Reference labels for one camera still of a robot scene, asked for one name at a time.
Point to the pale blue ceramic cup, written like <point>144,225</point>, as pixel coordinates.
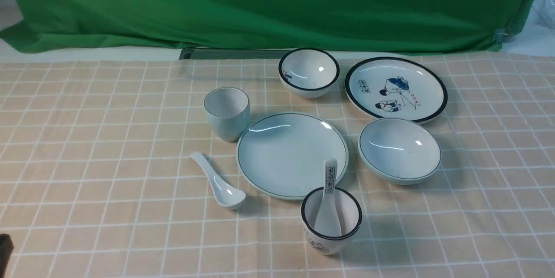
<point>228,111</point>

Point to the beige checkered tablecloth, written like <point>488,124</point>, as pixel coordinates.
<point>97,181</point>

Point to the small black-rimmed white bowl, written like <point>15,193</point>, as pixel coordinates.
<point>308,73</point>

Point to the green backdrop cloth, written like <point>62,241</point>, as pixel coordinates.
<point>403,26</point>

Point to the pale blue flat plate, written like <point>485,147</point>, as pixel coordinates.
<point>283,155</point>

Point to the plain white ceramic spoon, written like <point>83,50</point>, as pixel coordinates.
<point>225,194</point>

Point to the white spoon with characters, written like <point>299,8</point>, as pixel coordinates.
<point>327,221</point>

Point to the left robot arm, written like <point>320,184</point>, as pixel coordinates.
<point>6,249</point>

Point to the illustrated black-rimmed plate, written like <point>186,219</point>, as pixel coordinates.
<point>394,87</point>

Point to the black-rimmed illustrated cup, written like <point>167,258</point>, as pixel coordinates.
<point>349,214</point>

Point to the pale blue shallow bowl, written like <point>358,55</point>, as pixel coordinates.
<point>399,151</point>

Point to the grey metal backdrop rail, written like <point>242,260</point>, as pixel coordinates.
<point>199,53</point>

